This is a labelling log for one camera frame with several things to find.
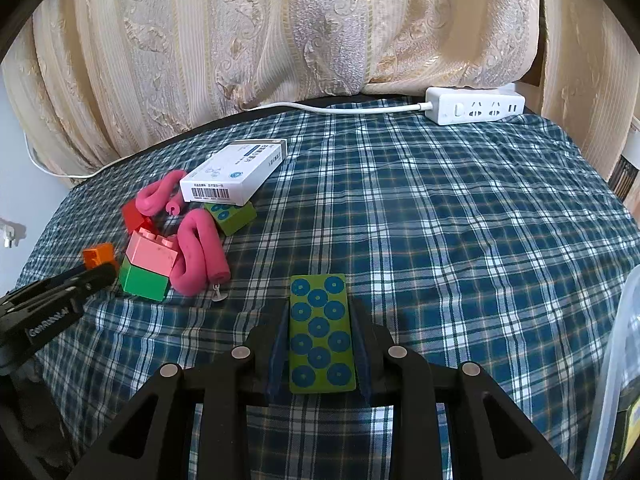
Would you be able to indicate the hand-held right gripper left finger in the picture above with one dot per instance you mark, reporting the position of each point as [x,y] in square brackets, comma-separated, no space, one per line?
[278,355]

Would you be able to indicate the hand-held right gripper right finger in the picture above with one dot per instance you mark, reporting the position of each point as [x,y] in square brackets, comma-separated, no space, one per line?
[364,360]

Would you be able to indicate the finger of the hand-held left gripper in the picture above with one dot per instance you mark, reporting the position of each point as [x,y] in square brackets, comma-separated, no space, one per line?
[95,276]

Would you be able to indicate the orange toy block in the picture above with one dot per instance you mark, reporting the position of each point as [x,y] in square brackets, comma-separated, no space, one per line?
[99,256]

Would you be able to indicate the green card with blue dots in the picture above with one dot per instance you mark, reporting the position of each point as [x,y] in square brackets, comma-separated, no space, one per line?
[320,330]

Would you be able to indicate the green toy block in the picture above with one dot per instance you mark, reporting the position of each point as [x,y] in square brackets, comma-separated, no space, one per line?
[145,282]

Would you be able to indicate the pink toy block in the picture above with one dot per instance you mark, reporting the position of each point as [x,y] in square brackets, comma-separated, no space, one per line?
[150,252]

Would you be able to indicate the red toy block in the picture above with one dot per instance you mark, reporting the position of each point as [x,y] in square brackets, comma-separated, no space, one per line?
[137,217]

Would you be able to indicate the pink foam hair curler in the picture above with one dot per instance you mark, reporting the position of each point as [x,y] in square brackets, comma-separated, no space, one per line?
[200,255]
[152,197]

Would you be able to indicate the clear plastic container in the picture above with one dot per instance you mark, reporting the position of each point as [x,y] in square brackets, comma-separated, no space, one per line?
[612,360]

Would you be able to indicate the green block with blue dots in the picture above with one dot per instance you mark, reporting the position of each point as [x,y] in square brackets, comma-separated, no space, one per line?
[235,219]

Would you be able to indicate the white cardboard box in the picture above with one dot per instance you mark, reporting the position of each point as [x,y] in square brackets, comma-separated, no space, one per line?
[230,172]

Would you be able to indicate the white power strip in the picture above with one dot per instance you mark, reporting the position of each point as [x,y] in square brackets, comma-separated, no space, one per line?
[470,107]

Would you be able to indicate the beige patterned curtain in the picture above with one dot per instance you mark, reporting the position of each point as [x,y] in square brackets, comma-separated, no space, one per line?
[585,60]
[250,35]

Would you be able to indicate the white wall plug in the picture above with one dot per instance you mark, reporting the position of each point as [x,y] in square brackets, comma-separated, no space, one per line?
[11,234]

